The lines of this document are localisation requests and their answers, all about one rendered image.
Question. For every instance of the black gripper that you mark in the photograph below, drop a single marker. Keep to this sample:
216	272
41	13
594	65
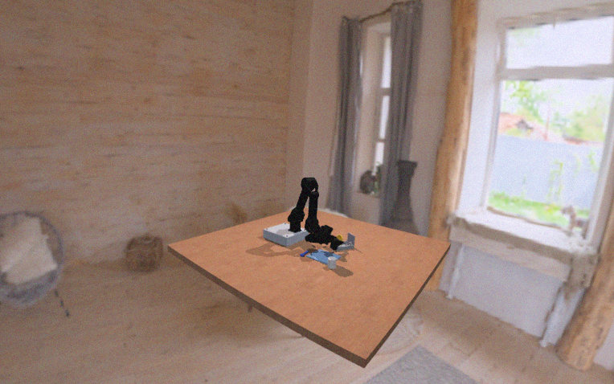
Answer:
335	242

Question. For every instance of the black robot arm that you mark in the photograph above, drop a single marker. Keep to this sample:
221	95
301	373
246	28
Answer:
318	234

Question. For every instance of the grey dish rack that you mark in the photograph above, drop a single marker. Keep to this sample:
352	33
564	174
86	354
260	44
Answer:
348	244

